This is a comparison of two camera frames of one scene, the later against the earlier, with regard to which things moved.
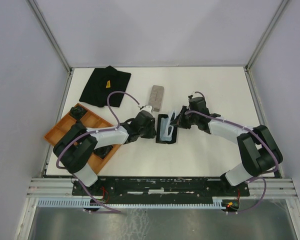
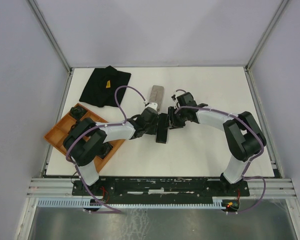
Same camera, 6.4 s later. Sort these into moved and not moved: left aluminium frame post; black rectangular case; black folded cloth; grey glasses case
Moved: black rectangular case
Not moved: black folded cloth; grey glasses case; left aluminium frame post
